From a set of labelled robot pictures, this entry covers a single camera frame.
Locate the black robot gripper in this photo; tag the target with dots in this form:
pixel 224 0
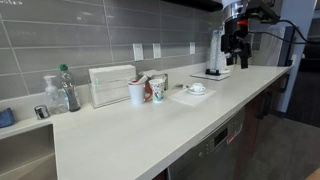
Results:
pixel 232 41

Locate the small white mug cup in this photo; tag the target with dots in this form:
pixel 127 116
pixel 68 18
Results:
pixel 198 86

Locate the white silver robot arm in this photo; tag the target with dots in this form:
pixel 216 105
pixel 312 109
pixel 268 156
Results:
pixel 234 9

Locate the white saucer plate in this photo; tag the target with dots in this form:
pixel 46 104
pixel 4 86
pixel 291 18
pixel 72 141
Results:
pixel 193 92

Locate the patterned paper cup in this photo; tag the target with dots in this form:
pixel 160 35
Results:
pixel 157 86

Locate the white square tile board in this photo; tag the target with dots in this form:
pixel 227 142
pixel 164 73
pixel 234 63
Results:
pixel 203 75

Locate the dark wood cabinet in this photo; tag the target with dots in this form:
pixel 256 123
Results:
pixel 258 122

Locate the white paper napkin mat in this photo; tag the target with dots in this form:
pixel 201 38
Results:
pixel 187 98

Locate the sugar packet holder box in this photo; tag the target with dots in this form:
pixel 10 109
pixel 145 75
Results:
pixel 154 74

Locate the stainless dishwasher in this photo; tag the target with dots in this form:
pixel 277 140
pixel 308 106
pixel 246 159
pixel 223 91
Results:
pixel 214 157

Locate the white paper towel dispenser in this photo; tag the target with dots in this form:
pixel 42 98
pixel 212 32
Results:
pixel 109 85

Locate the green cap dish soap bottle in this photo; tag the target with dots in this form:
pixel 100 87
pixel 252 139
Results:
pixel 69 89

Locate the clear hand soap pump bottle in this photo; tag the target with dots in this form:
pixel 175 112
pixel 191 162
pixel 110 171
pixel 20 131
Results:
pixel 54 98

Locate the chrome sink button fixture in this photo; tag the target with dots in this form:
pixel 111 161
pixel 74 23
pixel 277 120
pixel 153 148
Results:
pixel 41 112

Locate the kitchen sink basin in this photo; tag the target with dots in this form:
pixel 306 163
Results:
pixel 29 155

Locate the blue sponge cloth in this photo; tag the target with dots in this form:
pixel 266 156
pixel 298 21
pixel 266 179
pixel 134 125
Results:
pixel 6 118

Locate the white wall outlet right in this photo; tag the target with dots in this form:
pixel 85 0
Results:
pixel 192 48

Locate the white wall outlet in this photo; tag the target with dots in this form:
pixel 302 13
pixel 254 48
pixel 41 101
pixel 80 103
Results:
pixel 156 50
pixel 138 52
pixel 192 48

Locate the white wall outlet middle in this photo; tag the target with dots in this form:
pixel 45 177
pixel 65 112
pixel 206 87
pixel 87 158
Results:
pixel 156 50

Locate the white wall outlet left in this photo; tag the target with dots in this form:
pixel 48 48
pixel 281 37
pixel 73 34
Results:
pixel 138 52

